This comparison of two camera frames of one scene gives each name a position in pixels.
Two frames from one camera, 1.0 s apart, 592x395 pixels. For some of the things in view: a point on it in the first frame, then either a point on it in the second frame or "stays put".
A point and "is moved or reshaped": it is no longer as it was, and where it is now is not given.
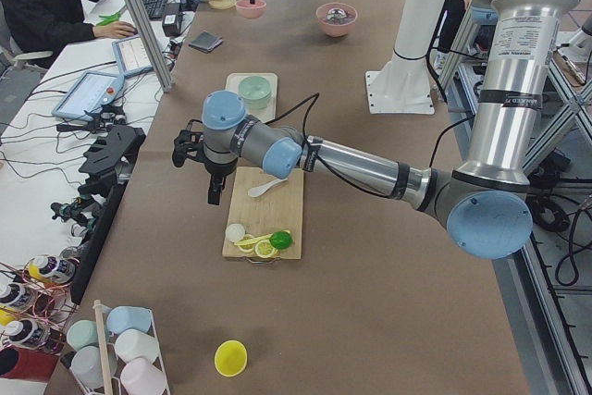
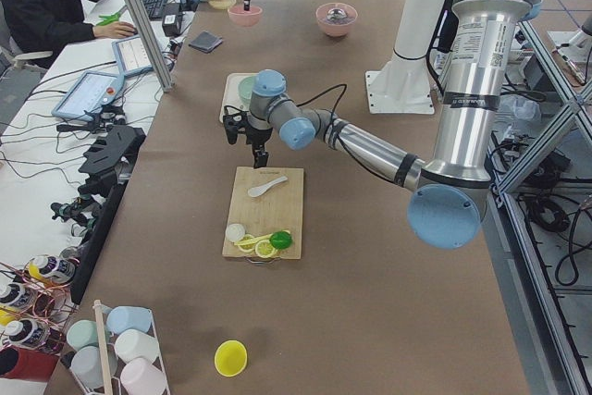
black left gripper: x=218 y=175 → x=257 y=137
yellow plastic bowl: x=230 y=358 stays put
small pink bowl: x=248 y=10 is moved or reshaped
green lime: x=281 y=240 stays put
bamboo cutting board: x=277 y=209 stays put
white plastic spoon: x=256 y=191 stays put
